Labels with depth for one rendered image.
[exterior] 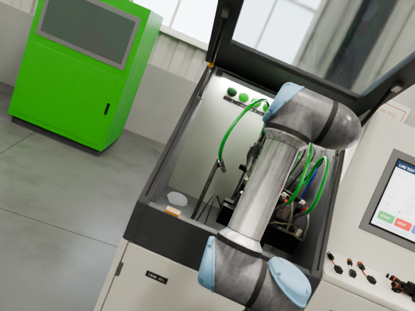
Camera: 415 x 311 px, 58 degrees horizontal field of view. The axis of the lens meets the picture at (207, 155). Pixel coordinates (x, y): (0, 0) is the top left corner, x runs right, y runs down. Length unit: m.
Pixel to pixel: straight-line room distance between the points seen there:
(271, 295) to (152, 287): 0.67
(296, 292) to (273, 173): 0.27
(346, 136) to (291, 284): 0.36
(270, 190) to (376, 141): 0.84
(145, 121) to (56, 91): 1.69
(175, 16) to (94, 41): 1.65
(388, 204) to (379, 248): 0.18
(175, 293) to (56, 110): 3.07
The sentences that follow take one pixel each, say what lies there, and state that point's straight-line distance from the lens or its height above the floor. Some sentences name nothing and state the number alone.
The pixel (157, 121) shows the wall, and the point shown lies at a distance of 5.47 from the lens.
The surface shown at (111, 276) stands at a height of 0.63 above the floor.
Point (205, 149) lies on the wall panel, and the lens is 1.79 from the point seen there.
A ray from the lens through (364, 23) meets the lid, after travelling 1.31.
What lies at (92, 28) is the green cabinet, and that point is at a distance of 4.03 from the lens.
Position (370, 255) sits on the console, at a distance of 1.70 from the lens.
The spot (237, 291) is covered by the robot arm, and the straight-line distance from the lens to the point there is 0.90.
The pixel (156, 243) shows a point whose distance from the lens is 1.38.
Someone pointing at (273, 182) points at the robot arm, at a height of 1.30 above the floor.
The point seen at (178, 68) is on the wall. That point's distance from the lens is 5.36.
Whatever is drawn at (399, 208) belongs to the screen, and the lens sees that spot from 1.70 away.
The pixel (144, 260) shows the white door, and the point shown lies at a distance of 1.43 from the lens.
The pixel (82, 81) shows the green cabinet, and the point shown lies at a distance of 4.09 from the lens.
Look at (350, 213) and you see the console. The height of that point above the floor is 1.14.
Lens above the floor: 1.52
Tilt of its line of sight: 15 degrees down
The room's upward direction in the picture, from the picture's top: 24 degrees clockwise
